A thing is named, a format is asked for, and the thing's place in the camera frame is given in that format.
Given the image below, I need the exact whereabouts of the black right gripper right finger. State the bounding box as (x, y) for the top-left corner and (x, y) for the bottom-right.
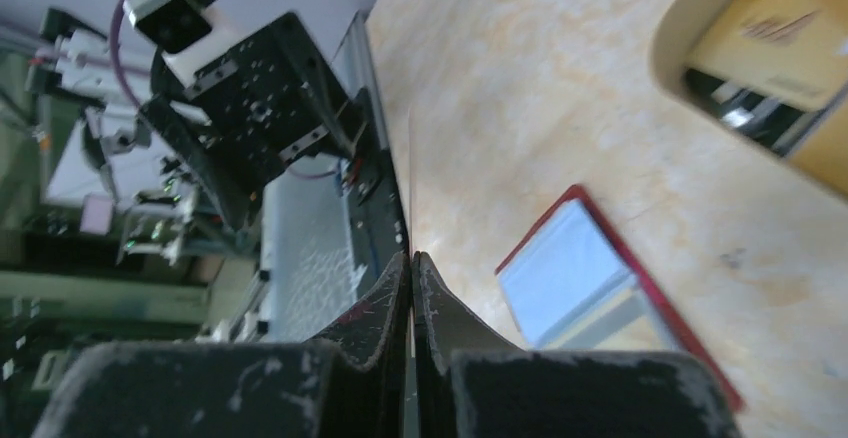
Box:
(411, 252), (740, 437)

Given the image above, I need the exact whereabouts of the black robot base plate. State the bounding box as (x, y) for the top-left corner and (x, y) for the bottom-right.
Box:
(341, 87), (412, 291)

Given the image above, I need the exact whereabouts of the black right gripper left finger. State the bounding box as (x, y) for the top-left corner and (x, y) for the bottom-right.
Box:
(34, 252), (408, 437)

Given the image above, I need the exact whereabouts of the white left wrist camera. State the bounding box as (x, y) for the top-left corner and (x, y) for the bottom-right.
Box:
(117, 0), (246, 86)

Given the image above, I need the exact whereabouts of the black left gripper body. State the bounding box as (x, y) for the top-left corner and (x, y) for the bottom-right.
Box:
(152, 11), (365, 187)

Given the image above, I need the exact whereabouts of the aluminium frame rail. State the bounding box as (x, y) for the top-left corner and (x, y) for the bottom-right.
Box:
(331, 10), (390, 161)

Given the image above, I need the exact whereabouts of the beige oval card tray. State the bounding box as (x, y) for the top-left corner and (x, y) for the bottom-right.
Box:
(652, 0), (847, 194)

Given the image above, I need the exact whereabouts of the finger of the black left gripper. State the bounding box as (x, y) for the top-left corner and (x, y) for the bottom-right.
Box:
(139, 95), (258, 231)

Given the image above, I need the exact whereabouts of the white slotted cable duct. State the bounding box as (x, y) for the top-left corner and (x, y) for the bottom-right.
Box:
(257, 155), (373, 342)

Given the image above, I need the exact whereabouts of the red card holder wallet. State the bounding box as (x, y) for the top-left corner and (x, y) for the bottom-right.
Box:
(495, 184), (745, 412)

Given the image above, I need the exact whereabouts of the gold credit card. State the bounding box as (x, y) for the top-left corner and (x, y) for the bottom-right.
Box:
(542, 284), (683, 351)
(686, 0), (847, 111)

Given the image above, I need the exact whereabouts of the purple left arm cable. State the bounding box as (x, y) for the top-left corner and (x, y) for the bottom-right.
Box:
(109, 0), (339, 181)

